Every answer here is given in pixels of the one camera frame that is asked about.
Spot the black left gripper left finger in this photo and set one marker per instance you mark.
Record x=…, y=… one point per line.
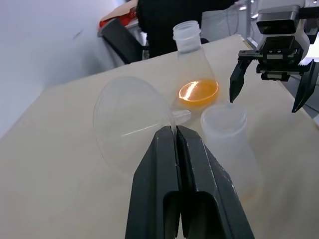
x=149, y=189

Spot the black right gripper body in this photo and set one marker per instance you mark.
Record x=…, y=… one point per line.
x=279, y=57

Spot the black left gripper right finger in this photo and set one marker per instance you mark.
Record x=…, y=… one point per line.
x=211, y=199

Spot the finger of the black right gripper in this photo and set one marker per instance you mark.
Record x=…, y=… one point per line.
x=236, y=79
x=305, y=87

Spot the clear plastic funnel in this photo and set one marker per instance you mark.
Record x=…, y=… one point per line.
x=124, y=112

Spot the glass flask with orange liquid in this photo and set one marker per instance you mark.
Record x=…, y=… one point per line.
x=194, y=74

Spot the translucent white plastic bottle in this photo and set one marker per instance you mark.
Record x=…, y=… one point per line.
x=229, y=149

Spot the white cloth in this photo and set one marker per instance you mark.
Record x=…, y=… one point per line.
x=224, y=25

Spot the person in black clothing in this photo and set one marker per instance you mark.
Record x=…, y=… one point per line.
x=164, y=25

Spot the red and brown box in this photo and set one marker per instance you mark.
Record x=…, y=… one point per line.
x=119, y=15

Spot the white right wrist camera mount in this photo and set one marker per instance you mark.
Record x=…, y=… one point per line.
x=279, y=15

